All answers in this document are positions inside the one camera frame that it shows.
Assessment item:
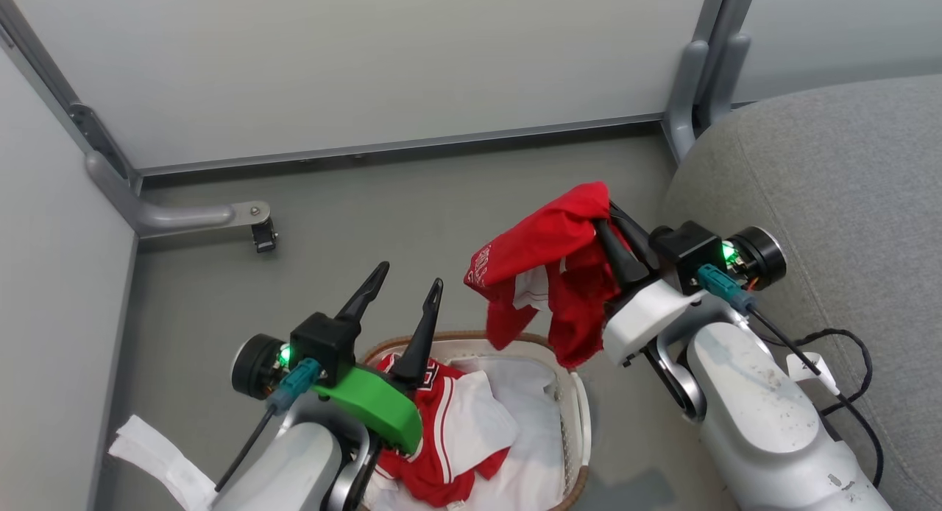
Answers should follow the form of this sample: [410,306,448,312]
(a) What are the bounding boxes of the teal cable connector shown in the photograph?
[697,264,757,314]
[266,358,323,415]

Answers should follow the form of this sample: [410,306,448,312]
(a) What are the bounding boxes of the teal left cable connector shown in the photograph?
[266,358,323,415]

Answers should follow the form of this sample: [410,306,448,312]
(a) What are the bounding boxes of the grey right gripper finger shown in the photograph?
[608,200,662,269]
[592,218,653,290]

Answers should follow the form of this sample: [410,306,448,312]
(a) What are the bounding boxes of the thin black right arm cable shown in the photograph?
[747,305,885,490]

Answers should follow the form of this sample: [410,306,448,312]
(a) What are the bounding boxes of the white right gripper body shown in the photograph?
[602,278,709,367]

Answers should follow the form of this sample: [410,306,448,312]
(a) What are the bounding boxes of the red and white jersey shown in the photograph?
[372,353,520,509]

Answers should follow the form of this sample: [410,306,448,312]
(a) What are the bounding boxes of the teal right cable connector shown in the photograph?
[697,264,757,314]

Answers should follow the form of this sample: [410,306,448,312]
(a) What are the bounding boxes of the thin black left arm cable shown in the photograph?
[214,404,277,494]

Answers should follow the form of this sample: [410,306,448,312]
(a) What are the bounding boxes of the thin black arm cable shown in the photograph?
[747,305,885,490]
[214,404,277,494]

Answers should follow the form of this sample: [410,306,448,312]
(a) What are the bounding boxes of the white fabric strap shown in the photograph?
[109,414,219,511]

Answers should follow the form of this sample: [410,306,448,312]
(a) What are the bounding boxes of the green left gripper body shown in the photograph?
[312,365,425,455]

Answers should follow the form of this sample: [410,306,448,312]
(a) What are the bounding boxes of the grey fabric sofa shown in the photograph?
[657,73,942,511]

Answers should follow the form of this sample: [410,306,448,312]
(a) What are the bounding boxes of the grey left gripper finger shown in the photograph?
[389,278,445,388]
[335,261,391,324]

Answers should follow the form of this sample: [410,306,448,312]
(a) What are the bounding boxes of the small white cable tag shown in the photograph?
[785,352,840,396]

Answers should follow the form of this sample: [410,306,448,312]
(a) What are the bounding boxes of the long grey partition foot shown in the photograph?
[85,150,273,239]

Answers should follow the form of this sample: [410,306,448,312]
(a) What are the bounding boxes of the white laundry basket brown rim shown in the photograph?
[361,331,594,511]

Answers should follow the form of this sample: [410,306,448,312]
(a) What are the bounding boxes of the grey partition base rail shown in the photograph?
[136,112,667,179]

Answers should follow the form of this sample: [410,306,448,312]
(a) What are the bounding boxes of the grey partition corner post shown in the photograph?
[0,0,145,197]

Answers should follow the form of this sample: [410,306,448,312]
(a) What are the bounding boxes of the curved grey partition foot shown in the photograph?
[699,31,753,130]
[662,40,712,163]

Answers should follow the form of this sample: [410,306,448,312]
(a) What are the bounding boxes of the red garment with white print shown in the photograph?
[464,181,635,370]

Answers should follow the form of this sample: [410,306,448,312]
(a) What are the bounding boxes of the black caster with silver plate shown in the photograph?
[250,218,280,255]

